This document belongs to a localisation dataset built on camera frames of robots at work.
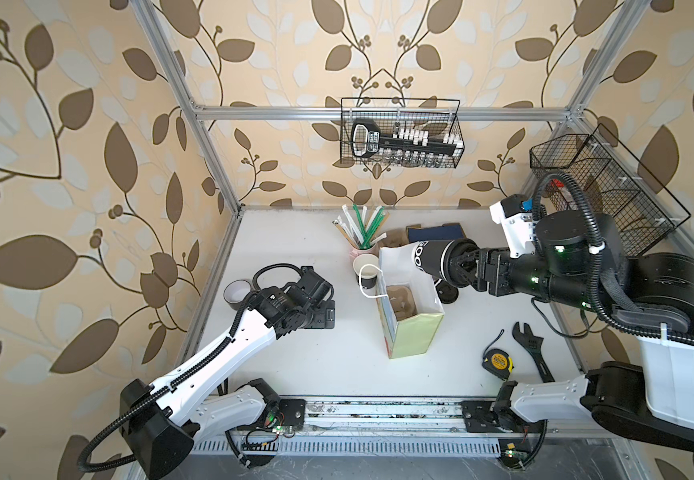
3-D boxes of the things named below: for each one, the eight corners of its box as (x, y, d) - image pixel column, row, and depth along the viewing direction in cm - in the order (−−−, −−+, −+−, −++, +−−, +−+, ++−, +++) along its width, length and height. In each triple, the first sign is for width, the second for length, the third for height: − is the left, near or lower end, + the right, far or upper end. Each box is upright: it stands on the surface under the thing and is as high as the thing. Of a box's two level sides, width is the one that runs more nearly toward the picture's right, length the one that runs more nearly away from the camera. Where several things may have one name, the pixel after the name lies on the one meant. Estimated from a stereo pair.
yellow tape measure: (479, 366, 84) (483, 362, 81) (486, 347, 87) (491, 343, 85) (504, 381, 81) (509, 378, 79) (511, 362, 85) (516, 358, 82)
